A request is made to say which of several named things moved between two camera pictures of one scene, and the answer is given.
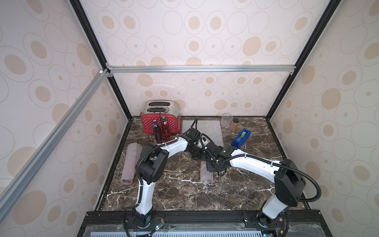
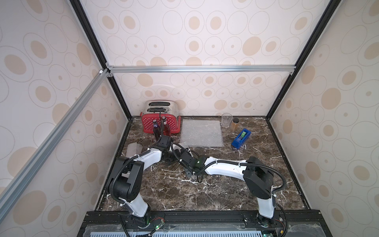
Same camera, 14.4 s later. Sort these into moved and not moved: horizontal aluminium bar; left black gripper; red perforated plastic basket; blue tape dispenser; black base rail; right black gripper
Moved: left black gripper; right black gripper
Not moved: horizontal aluminium bar; red perforated plastic basket; blue tape dispenser; black base rail
